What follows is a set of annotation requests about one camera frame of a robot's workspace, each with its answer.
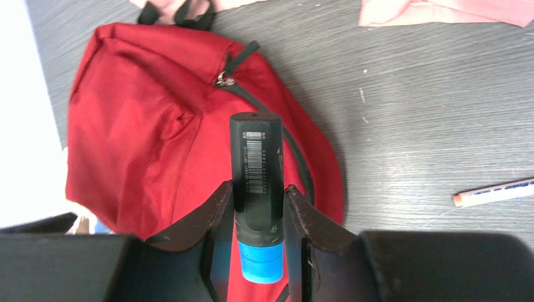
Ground pink skirt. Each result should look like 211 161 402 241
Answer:
129 0 533 28

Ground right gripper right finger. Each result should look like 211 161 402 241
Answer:
283 186 533 301

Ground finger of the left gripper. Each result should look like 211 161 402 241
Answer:
1 212 78 235

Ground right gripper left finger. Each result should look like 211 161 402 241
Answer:
1 181 234 301

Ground red backpack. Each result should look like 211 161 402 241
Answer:
65 0 346 302

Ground pink capped marker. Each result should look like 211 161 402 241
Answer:
452 179 533 208

